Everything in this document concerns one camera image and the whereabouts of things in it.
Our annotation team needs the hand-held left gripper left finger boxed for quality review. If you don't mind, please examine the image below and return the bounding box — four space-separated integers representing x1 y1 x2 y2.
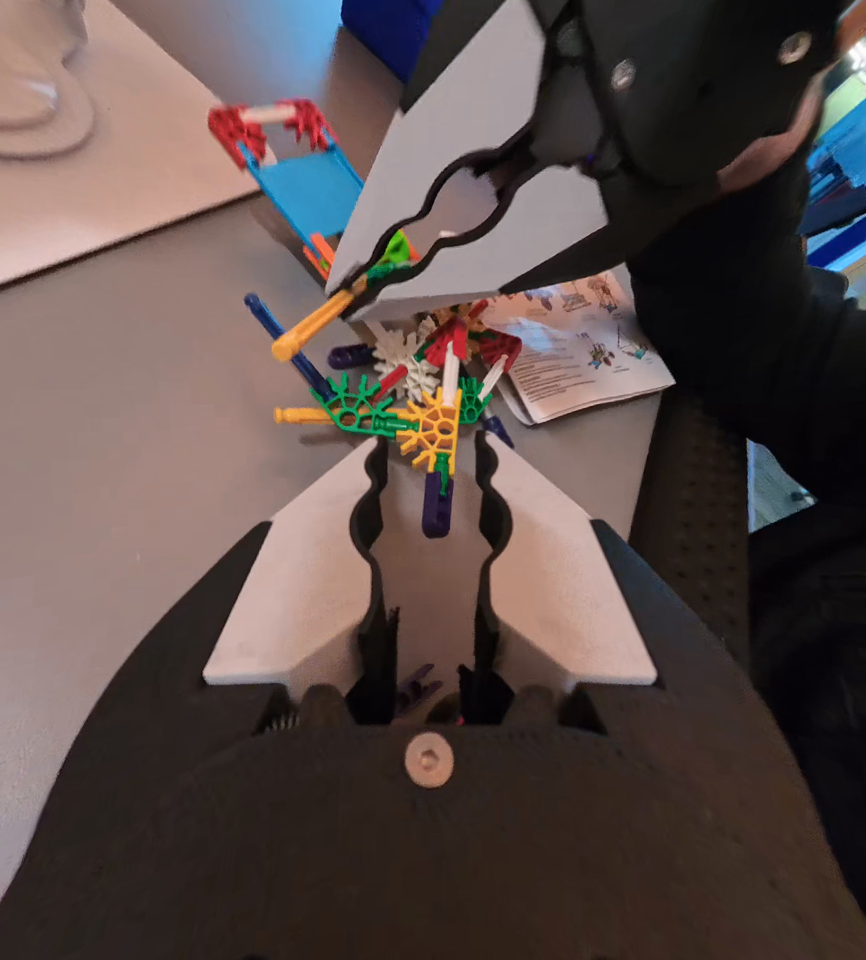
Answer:
201 435 402 725

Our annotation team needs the white mount bracket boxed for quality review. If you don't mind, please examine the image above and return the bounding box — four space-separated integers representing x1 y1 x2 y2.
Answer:
0 0 98 160

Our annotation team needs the colourful toy construction model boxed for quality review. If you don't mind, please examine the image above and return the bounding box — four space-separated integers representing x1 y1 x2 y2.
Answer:
208 97 524 540

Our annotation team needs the instruction booklet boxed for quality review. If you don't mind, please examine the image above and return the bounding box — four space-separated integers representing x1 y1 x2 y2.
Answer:
493 273 676 426

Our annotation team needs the bright blue object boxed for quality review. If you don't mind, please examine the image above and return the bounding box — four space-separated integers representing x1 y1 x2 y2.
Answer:
339 0 442 84

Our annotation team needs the person's dark clothing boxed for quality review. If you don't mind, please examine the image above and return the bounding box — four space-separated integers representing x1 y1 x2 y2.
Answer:
748 487 866 960

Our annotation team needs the person's right forearm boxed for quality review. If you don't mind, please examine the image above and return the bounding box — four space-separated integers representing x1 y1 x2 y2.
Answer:
624 135 866 526

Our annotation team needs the person's right hand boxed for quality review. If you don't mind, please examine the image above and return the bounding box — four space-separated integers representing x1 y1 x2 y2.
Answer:
716 73 829 199

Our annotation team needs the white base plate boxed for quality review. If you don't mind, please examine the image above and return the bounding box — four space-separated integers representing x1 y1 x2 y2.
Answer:
0 0 258 303

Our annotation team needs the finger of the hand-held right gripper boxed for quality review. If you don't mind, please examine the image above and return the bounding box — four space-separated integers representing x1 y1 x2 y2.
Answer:
324 0 550 297
343 161 614 324

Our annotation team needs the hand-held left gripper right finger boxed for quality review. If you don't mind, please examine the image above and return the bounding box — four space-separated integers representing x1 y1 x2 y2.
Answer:
455 431 664 725

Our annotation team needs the purple clip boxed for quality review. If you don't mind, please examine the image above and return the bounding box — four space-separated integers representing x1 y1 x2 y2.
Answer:
395 663 443 714

